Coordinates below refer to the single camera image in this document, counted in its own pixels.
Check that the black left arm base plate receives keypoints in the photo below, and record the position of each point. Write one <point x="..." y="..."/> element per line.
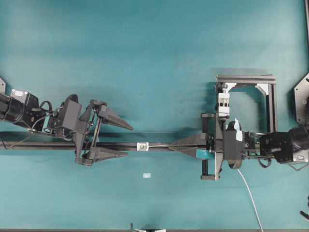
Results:
<point x="2" y="86"/>

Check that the white clamp block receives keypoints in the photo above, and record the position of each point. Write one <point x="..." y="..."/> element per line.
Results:
<point x="223" y="103"/>

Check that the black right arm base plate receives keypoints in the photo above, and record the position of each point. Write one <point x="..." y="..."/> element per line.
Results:
<point x="301" y="93"/>

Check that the black aluminium frame stand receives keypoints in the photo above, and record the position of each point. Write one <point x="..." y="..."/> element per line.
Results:
<point x="252" y="100"/>

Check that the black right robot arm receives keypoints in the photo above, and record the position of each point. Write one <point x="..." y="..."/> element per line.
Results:
<point x="289" y="148"/>

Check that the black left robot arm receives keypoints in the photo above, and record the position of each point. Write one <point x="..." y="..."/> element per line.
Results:
<point x="26" y="111"/>

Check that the silver metal fitting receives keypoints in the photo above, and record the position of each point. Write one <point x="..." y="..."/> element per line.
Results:
<point x="143" y="146"/>

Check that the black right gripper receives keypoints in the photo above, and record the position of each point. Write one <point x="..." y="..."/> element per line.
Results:
<point x="221" y="145"/>

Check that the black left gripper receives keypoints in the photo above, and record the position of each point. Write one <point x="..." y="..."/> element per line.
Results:
<point x="83" y="129"/>

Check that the blue tape on right gripper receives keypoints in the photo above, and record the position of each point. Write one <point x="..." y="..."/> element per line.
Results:
<point x="237" y="127"/>

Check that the small white tape piece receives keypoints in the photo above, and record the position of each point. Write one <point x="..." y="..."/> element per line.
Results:
<point x="146" y="175"/>

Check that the black vertical frame post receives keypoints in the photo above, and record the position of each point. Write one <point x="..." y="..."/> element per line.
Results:
<point x="306" y="3"/>

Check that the black aluminium rail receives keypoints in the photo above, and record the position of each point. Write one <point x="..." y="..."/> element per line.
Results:
<point x="24" y="140"/>

